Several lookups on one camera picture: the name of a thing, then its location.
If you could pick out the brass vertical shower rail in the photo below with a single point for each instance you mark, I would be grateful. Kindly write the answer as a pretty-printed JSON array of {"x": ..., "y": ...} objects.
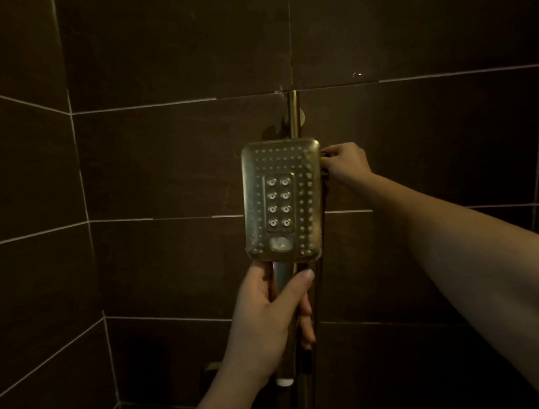
[{"x": 293, "y": 114}]

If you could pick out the person's left hand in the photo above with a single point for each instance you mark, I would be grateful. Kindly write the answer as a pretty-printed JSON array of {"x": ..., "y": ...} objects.
[{"x": 257, "y": 327}]

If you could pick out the person's right hand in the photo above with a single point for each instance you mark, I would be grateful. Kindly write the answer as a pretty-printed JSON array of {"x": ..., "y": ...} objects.
[{"x": 350, "y": 163}]

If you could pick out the person's right fingers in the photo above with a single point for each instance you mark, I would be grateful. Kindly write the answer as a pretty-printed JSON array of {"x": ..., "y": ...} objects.
[{"x": 331, "y": 160}]

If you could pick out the person's right forearm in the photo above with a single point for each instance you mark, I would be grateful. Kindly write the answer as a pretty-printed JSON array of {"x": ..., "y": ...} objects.
[{"x": 468, "y": 256}]

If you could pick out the person's left forearm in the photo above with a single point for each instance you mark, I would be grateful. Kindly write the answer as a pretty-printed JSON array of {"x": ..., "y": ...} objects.
[{"x": 224, "y": 398}]

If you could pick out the brass rectangular handheld shower head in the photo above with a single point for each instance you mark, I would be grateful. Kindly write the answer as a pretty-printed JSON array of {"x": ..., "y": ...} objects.
[{"x": 281, "y": 197}]

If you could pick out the person's left thumb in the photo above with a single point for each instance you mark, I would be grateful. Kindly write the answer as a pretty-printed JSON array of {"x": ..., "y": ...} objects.
[{"x": 295, "y": 290}]

